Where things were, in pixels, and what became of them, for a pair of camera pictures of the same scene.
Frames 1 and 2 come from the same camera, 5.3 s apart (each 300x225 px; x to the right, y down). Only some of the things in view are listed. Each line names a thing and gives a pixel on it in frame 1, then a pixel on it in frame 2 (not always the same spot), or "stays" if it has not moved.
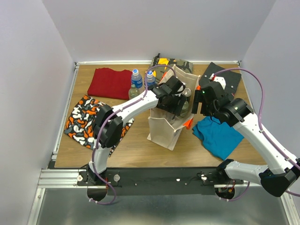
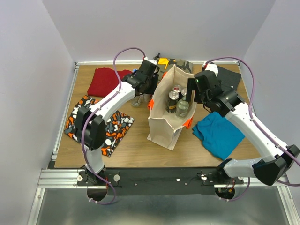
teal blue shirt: [220, 139] stays
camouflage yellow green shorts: [161, 65] stays
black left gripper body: [171, 106] -> [152, 84]
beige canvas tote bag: [165, 129] stays
